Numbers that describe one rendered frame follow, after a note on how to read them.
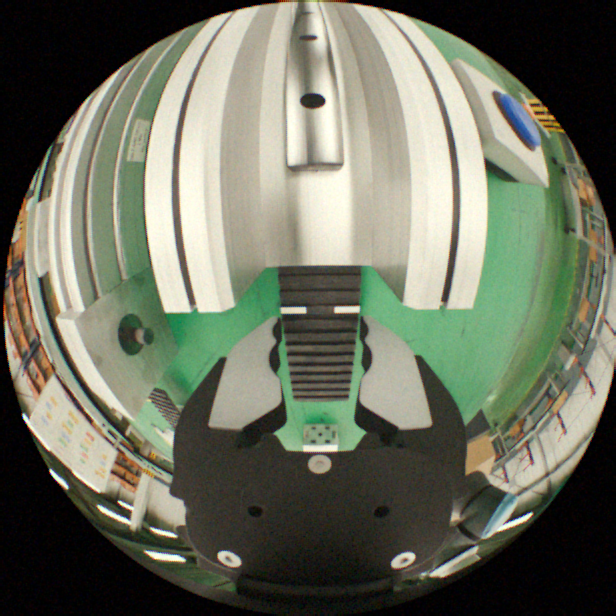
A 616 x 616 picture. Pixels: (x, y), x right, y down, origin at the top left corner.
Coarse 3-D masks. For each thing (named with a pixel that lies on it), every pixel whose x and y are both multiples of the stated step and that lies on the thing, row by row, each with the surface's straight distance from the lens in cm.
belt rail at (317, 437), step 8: (304, 424) 26; (312, 424) 26; (320, 424) 26; (328, 424) 26; (336, 424) 26; (304, 432) 25; (312, 432) 25; (320, 432) 25; (328, 432) 25; (336, 432) 25; (304, 440) 25; (312, 440) 25; (320, 440) 25; (328, 440) 25; (336, 440) 25; (304, 448) 25; (312, 448) 25; (320, 448) 25; (328, 448) 25; (336, 448) 26
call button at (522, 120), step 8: (504, 96) 16; (504, 104) 16; (512, 104) 16; (520, 104) 18; (512, 112) 15; (520, 112) 16; (512, 120) 16; (520, 120) 15; (528, 120) 17; (520, 128) 16; (528, 128) 16; (536, 128) 18; (528, 136) 16; (536, 136) 17; (536, 144) 16
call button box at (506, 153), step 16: (448, 64) 18; (464, 64) 17; (464, 80) 16; (480, 80) 17; (480, 96) 15; (496, 96) 16; (480, 112) 14; (496, 112) 15; (480, 128) 14; (496, 128) 13; (512, 128) 15; (496, 144) 13; (512, 144) 14; (528, 144) 17; (496, 160) 16; (512, 160) 15; (528, 160) 16; (512, 176) 20; (528, 176) 18; (544, 176) 18
